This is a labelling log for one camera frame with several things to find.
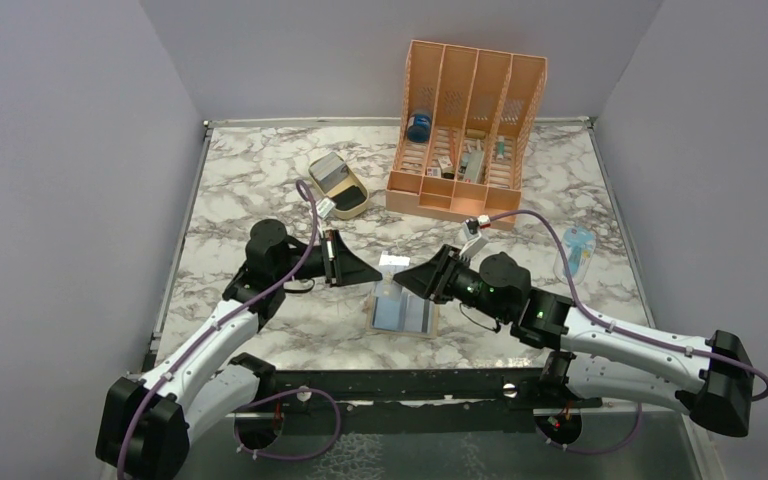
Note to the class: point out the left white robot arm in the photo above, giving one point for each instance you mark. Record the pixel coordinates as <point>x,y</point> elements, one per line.
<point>205,351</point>

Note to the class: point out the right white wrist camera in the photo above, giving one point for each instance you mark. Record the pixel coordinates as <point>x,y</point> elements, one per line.
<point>472,229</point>

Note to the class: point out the beige tray with cards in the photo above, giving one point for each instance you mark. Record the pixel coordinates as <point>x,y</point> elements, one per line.
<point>352,179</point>

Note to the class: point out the beige leather card holder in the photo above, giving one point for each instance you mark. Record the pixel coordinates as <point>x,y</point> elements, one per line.
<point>391,309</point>

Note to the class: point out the blue round jar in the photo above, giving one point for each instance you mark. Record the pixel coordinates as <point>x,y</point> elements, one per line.
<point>419,126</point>

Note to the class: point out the blue packaged item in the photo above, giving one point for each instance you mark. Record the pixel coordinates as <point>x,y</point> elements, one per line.
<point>579,245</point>

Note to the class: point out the white card stack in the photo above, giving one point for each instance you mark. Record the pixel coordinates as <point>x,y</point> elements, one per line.
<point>328,171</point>

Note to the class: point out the small items in organizer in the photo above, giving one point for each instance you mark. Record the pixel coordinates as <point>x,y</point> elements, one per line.
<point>469,166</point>

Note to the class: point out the white tube in organizer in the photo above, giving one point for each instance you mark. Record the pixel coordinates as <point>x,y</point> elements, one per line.
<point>500,148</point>

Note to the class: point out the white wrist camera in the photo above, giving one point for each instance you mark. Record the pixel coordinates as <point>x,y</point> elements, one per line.
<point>324,207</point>
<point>472,229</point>

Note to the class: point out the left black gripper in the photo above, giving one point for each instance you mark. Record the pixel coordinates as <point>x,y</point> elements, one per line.
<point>345,268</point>

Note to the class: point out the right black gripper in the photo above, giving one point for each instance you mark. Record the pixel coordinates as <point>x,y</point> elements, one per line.
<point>431,278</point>

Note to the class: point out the black mounting base rail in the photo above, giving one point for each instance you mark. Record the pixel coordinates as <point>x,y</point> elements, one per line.
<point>425,400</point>

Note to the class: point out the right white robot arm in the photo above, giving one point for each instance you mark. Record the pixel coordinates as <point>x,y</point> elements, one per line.
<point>596,356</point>

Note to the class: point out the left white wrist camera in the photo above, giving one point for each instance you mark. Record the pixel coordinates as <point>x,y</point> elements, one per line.
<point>324,207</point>

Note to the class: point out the orange plastic desk organizer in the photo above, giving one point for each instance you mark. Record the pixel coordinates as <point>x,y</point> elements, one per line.
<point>471,92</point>

